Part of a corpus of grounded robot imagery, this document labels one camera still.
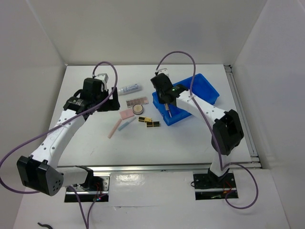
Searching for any aluminium rail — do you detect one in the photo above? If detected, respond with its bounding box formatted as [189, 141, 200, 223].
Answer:
[224, 65, 263, 169]
[57, 162, 260, 173]

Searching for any black hook object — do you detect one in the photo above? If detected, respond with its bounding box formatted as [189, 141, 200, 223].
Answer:
[37, 222, 53, 229]

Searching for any round powder jar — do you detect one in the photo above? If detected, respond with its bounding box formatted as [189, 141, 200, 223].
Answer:
[132, 104, 144, 115]

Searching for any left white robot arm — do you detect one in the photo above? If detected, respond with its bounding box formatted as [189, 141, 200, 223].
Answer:
[17, 73, 120, 196]

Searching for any light blue makeup pencil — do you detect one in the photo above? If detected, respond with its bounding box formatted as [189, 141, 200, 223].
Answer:
[118, 117, 136, 131]

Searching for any brown eyeshadow palette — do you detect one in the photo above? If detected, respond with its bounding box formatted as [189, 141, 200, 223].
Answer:
[126, 96, 149, 108]

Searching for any aluminium rail front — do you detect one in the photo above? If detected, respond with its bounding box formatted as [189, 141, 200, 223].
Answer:
[57, 162, 260, 173]

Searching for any aluminium rail right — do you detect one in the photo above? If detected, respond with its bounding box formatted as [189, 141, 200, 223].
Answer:
[224, 65, 263, 169]

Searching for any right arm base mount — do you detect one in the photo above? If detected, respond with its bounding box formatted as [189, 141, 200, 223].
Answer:
[190, 173, 238, 200]

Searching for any blue plastic organizer bin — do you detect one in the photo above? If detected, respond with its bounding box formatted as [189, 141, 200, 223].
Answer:
[152, 73, 220, 126]

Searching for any black gold lipstick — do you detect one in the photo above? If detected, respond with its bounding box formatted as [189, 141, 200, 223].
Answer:
[146, 121, 160, 127]
[138, 116, 153, 123]

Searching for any pink long tube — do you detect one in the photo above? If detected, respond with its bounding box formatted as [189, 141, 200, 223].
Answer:
[107, 119, 122, 139]

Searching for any white lotion bottle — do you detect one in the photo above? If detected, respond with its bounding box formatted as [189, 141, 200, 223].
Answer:
[118, 83, 142, 96]

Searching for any pink square compact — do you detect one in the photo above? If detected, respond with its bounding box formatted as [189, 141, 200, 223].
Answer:
[120, 108, 134, 120]

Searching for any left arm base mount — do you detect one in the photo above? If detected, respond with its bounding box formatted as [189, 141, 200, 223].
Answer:
[64, 172, 110, 203]

